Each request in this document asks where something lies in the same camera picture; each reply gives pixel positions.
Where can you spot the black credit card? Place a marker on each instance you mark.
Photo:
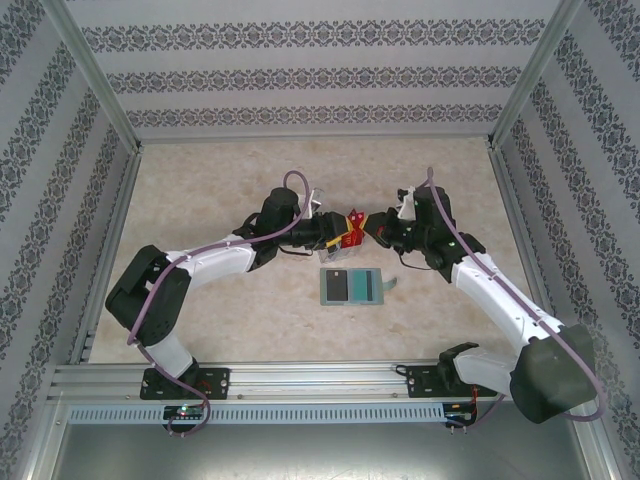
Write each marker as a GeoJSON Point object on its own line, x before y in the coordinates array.
{"type": "Point", "coordinates": [335, 290]}

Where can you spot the grey-blue card holder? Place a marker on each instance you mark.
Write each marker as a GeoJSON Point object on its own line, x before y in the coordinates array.
{"type": "Point", "coordinates": [378, 290]}

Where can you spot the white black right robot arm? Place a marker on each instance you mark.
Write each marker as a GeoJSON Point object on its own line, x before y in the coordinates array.
{"type": "Point", "coordinates": [492, 306]}

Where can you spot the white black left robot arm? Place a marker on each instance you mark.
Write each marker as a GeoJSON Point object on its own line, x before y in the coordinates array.
{"type": "Point", "coordinates": [220, 261]}

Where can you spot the grey metal panel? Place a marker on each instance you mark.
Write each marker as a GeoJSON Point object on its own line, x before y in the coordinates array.
{"type": "Point", "coordinates": [320, 455]}

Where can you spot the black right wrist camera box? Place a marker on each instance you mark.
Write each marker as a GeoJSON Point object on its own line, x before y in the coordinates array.
{"type": "Point", "coordinates": [432, 205]}

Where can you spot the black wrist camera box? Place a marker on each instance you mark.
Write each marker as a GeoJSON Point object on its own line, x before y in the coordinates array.
{"type": "Point", "coordinates": [280, 205]}
{"type": "Point", "coordinates": [432, 205]}

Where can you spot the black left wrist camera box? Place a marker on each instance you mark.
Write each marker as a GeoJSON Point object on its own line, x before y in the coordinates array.
{"type": "Point", "coordinates": [280, 205]}

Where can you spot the aluminium side rail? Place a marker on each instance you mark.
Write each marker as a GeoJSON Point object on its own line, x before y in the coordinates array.
{"type": "Point", "coordinates": [111, 250]}
{"type": "Point", "coordinates": [506, 175]}

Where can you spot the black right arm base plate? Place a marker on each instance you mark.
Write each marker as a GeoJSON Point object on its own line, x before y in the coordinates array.
{"type": "Point", "coordinates": [420, 385]}

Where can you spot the aluminium mounting rail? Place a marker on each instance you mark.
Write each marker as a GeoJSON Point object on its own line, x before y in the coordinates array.
{"type": "Point", "coordinates": [320, 385]}

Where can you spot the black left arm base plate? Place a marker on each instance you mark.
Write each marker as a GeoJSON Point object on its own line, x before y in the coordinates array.
{"type": "Point", "coordinates": [220, 385]}

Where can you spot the aluminium frame post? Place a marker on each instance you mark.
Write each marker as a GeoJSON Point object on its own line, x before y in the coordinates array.
{"type": "Point", "coordinates": [533, 75]}
{"type": "Point", "coordinates": [96, 75]}

